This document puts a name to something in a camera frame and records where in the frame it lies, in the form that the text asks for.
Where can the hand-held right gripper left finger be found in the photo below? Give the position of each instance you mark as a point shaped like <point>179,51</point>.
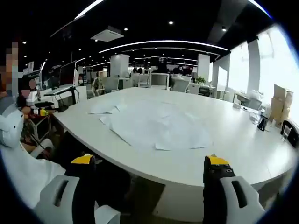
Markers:
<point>86,186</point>

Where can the desktop monitor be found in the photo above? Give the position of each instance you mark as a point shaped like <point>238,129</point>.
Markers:
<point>69,74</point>

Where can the green potted plant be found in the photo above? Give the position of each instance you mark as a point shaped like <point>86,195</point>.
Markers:
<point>200,80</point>

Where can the small white box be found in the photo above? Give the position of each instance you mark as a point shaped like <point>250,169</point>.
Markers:
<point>236,105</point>

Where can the white standing desk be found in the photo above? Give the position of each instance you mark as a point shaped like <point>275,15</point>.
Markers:
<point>60,89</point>

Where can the white office chair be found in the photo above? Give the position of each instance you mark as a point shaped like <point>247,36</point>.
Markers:
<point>144,80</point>
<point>160,80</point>
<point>111,84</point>
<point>180,86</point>

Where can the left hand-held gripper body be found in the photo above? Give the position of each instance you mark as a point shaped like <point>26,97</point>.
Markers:
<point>33,96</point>

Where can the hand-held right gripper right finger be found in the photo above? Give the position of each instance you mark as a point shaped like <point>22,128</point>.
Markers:
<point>215,191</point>

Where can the ceiling air conditioner unit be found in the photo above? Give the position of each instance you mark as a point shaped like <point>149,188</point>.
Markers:
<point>107,33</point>

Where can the white chest-worn device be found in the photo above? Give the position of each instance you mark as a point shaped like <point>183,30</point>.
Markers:
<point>11,130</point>

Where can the white cloth garment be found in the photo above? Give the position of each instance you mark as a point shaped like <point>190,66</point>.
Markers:
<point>149,126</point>

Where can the brown cardboard boxes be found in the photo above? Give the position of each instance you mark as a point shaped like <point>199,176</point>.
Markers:
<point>281,107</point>

